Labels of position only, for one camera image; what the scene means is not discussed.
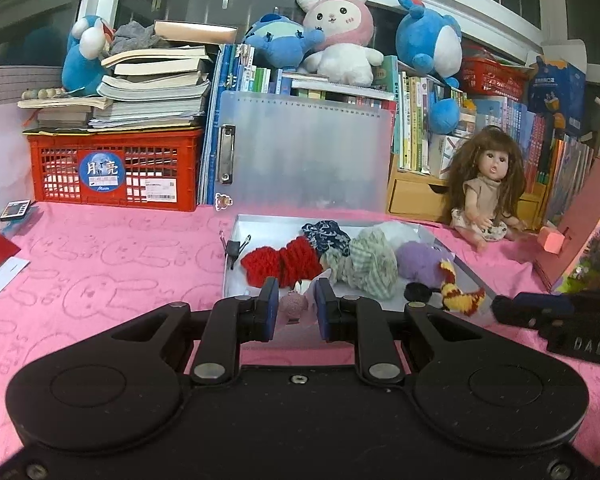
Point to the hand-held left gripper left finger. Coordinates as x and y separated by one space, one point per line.
270 307

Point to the red plastic crate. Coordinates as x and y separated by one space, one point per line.
60 160

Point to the blue round plush with ball tail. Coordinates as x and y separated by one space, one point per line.
430 35

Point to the stack of lying books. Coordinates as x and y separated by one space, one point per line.
150 95

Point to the grey ribbed board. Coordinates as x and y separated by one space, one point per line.
10 87

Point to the dark blue floral pouch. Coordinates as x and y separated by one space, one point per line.
325 234

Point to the purple fluffy plush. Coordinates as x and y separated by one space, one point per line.
420 262

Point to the brown-haired doll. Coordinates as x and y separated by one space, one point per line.
490 185

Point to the row of books on organizer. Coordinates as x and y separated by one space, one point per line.
415 120

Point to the white printed carton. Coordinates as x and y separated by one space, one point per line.
445 152

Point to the row of thin colourful books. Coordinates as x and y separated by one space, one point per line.
567 175

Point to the small black device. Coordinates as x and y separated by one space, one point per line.
16 210

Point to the white leaning board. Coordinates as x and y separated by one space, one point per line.
2 160

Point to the translucent plastic clipboard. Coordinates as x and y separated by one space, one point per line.
305 150

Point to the pink white bunny plush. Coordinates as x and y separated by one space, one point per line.
337 35

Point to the green white cloth scrunchie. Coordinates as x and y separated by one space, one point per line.
370 265

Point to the blue big-eared plush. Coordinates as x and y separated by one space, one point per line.
280 42

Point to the grey cloth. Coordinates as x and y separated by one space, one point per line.
135 37

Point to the pink pompom hair clip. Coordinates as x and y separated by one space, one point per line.
294 306

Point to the blue white cat plush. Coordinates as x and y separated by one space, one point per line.
80 70

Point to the row of pale blue books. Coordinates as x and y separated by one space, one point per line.
520 130

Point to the row of books behind clipboard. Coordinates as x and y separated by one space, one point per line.
260 79

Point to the pink bunny print blanket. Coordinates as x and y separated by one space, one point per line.
105 270

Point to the red crochet scrunchie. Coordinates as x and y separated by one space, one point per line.
280 260

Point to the black binder clip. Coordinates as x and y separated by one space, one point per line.
234 249

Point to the white shallow cardboard box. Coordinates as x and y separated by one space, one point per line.
260 230

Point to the wooden drawer organizer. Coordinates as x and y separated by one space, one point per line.
415 200

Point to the red plastic basket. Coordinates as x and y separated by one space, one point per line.
500 80

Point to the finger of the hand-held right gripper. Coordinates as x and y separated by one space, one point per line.
545 301
522 312

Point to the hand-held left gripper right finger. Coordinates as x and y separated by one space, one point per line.
324 307

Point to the dark blue printed box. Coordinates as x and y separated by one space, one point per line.
557 90

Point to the pink cardboard toy house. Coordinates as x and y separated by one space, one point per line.
575 230

